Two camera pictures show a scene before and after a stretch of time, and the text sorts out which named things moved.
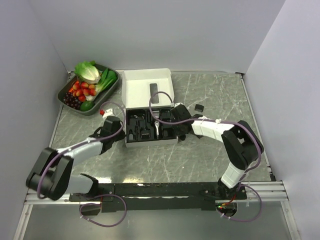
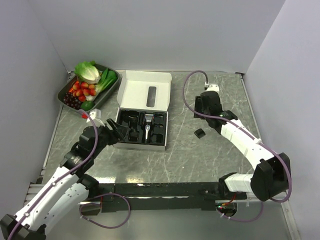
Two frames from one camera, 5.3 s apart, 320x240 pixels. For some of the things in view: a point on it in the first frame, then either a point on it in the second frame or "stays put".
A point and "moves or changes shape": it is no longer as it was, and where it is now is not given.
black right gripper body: x=178 y=131 → x=198 y=106
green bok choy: x=108 y=78 stays put
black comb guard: x=145 y=134 → x=133 y=136
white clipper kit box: x=147 y=97 moves or changes shape
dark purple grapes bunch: x=69 y=99 stays put
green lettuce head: x=87 y=72 stays put
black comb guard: x=199 y=107 moves or changes shape
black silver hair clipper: x=157 y=124 → x=149 y=119
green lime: x=86 y=105 stays put
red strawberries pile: x=82 y=89 stays put
